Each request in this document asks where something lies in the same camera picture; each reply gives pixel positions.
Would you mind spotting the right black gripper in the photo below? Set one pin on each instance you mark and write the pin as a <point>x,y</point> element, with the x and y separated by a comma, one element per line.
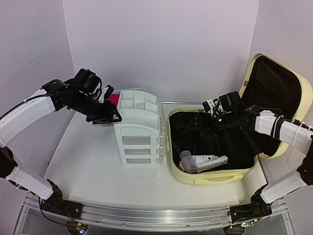
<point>199,117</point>

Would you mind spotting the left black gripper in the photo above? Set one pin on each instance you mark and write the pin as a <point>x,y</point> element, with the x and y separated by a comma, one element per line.
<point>106,113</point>

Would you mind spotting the red shirt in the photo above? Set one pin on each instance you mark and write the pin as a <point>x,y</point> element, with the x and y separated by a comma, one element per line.
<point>114,98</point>

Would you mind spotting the pale yellow hard-shell suitcase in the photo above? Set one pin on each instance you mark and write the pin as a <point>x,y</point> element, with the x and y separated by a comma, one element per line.
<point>267,83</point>

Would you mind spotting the white lotion tube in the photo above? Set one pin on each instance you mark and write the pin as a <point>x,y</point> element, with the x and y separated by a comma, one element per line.
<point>199,159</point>

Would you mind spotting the white plastic drawer organizer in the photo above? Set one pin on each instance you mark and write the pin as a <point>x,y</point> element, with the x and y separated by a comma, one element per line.
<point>141,133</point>

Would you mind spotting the white toothpaste box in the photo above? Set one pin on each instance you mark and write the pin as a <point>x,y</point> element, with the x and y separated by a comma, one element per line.
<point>211,163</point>

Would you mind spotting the clear plastic bottle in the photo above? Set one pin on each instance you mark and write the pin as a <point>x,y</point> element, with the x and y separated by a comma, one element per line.
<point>188,162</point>

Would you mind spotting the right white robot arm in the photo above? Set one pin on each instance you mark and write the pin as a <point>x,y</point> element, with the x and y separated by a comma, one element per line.
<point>272,123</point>

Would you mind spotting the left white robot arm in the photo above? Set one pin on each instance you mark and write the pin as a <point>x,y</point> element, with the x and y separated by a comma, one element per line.
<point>84,94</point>

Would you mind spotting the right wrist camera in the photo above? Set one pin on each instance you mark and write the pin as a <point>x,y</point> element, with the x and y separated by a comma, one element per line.
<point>210,106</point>

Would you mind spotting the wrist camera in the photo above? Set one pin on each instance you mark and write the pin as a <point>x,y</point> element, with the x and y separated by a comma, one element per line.
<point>105,93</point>
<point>210,106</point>

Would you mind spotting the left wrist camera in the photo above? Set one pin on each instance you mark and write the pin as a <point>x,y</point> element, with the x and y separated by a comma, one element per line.
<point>105,93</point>

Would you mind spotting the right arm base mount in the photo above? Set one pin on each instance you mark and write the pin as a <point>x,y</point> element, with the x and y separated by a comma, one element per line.
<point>256,209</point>

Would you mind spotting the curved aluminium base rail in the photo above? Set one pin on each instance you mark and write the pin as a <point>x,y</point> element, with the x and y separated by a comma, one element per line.
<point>36,217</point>

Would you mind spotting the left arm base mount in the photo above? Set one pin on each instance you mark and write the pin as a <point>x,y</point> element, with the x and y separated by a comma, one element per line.
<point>58,205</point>

